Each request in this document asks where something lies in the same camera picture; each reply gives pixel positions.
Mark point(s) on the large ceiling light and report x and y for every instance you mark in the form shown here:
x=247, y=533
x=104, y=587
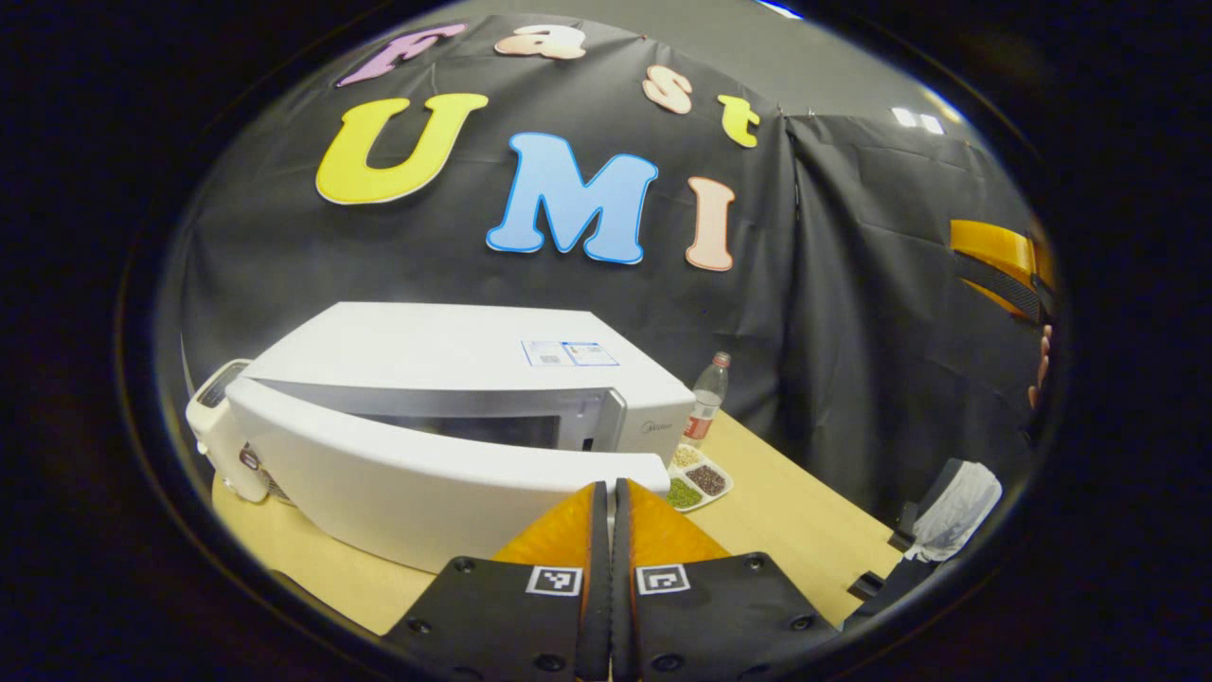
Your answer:
x=781, y=8

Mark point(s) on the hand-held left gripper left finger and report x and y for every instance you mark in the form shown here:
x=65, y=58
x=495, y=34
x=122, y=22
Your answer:
x=595, y=606

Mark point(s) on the black backdrop cloth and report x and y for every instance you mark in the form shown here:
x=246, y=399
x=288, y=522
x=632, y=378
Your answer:
x=852, y=332

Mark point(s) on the white plastic bag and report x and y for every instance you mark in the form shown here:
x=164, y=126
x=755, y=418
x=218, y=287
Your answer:
x=961, y=507

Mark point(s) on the clear plastic bottle red label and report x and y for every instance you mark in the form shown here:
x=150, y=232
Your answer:
x=705, y=407

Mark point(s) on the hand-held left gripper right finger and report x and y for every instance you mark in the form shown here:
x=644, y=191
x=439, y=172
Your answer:
x=622, y=606

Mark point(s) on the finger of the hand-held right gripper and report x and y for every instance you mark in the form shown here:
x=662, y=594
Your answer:
x=994, y=248

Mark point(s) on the white microwave oven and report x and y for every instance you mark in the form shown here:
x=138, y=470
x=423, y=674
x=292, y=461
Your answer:
x=407, y=350

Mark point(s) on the small ceiling light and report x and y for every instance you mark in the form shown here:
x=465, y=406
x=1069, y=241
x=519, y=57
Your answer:
x=917, y=119

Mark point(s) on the white divided dish with beans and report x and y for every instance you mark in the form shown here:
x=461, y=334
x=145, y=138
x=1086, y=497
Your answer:
x=708, y=480

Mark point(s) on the white toaster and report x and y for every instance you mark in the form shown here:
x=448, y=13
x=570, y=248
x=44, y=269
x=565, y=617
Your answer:
x=213, y=421

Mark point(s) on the black chair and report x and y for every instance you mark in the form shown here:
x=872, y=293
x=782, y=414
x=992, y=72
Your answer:
x=866, y=584

